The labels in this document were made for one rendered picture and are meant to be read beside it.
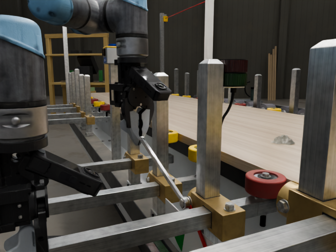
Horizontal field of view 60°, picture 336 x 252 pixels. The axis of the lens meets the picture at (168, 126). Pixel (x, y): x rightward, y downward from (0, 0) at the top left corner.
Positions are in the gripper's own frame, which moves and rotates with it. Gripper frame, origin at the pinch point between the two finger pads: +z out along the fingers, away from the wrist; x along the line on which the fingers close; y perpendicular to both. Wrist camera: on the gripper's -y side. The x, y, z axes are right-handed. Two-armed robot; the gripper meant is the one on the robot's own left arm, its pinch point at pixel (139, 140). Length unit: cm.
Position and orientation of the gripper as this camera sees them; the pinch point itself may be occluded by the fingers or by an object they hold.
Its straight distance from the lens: 72.1
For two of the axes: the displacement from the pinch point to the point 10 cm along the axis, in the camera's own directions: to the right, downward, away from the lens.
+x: -7.2, 1.2, -6.8
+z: 0.0, 9.8, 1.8
